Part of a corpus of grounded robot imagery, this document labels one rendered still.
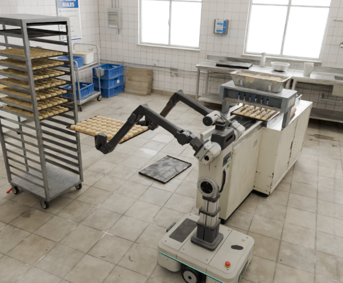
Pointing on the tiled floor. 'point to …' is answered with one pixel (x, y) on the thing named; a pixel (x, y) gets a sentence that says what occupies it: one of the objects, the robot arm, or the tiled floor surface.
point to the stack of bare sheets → (165, 169)
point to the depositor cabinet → (278, 147)
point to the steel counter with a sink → (342, 77)
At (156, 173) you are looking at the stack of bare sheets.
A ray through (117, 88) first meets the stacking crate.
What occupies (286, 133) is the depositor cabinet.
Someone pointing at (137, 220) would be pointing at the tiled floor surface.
